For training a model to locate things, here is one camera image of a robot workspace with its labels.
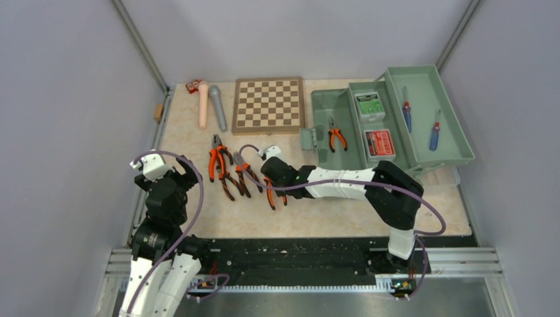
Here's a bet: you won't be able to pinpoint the red blue screwdriver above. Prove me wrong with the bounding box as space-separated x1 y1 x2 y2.
402 86 412 133

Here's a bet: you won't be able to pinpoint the purple cable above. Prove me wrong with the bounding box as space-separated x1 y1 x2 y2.
124 150 231 317
236 144 447 302

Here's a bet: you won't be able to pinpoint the black orange striped pliers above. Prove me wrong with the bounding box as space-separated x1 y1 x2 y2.
233 151 263 198

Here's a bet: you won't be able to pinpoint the grey microphone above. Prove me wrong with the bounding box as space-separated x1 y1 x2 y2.
209 85 228 132

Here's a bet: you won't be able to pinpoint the green plastic toolbox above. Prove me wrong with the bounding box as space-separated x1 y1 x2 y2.
300 81 422 178

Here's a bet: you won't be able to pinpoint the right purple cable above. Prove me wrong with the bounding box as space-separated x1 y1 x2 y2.
236 144 447 302

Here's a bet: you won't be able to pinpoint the orange cutting pliers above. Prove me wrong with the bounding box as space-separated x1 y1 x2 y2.
264 177 287 211

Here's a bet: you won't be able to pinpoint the green label screw box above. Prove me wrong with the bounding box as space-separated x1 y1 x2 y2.
354 90 386 123

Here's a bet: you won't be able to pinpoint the red small packet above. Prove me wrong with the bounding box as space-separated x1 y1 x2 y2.
185 79 202 94

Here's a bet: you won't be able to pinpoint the left wooden block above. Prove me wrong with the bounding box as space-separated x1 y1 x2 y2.
153 104 164 122

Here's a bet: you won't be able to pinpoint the pink microphone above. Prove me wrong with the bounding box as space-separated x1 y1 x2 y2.
198 81 209 129

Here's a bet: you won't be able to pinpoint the red label screw box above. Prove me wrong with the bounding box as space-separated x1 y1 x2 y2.
362 129 396 162

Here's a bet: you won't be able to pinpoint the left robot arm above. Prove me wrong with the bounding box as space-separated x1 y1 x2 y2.
119 151 212 316

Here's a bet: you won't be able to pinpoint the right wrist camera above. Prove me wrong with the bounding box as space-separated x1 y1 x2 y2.
258 145 285 161

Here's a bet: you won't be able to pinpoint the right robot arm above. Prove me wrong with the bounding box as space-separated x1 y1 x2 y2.
261 157 424 273

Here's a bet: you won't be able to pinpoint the green toolbox tray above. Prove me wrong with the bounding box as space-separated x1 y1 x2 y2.
384 65 475 171

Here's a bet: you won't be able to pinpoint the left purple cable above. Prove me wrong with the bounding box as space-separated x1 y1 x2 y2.
124 150 231 317

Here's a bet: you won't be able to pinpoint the orange needle nose pliers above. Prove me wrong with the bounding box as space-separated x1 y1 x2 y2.
328 116 347 153

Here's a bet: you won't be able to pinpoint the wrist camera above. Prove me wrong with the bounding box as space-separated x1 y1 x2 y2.
129 153 173 181
258 145 285 161

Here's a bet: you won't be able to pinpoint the large orange combination pliers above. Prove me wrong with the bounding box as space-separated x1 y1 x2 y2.
208 134 234 182

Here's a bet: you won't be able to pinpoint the wooden chessboard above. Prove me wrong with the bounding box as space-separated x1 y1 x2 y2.
231 77 306 135

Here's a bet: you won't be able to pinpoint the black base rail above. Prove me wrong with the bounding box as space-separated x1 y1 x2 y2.
166 236 434 289

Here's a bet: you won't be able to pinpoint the blue handle screwdriver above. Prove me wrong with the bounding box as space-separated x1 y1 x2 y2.
429 109 441 151

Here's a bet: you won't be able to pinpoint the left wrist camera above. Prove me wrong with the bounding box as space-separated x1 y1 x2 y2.
129 153 173 181

